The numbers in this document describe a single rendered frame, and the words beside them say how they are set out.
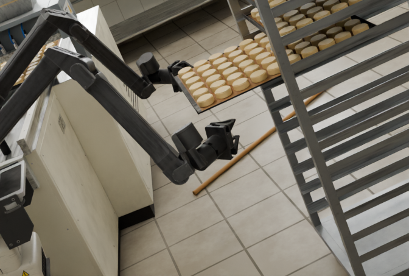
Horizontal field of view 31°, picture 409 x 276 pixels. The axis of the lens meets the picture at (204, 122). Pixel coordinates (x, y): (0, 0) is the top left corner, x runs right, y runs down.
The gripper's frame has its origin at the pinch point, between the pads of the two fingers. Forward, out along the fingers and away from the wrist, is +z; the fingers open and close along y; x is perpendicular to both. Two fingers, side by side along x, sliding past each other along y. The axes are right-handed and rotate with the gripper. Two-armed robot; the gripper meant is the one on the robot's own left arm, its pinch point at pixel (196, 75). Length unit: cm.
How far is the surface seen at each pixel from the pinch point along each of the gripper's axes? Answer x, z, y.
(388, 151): -40, 50, 49
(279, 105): -13.8, 22.4, 17.9
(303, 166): -17, 25, 44
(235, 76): 21.4, 30.7, -8.6
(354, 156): 9, 59, 24
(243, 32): -9.3, 17.5, -11.9
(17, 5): -24, -105, -25
